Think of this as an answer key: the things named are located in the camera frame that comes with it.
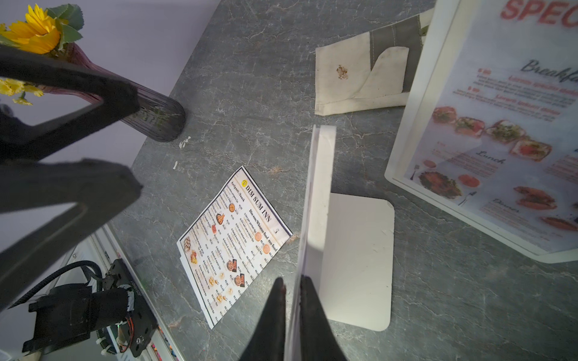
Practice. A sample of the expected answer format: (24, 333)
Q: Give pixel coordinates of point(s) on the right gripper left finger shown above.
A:
(267, 342)

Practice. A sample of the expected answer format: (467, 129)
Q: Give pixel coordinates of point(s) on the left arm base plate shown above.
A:
(126, 322)

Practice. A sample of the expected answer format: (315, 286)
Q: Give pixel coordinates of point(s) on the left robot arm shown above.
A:
(59, 314)

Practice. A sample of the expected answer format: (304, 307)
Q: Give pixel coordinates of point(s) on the yellow sunflower bouquet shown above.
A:
(51, 33)

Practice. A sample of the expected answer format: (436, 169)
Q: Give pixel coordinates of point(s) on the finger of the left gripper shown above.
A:
(97, 191)
(118, 99)

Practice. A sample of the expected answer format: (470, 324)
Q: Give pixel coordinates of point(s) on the special menu sheet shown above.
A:
(505, 131)

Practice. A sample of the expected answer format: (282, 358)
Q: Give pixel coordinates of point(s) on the dim sum menu sheet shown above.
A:
(232, 241)

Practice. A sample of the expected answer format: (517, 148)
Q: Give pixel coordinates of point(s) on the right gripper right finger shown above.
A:
(317, 341)

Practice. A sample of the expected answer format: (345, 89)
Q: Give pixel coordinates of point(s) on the white menu holder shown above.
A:
(496, 135)
(346, 247)

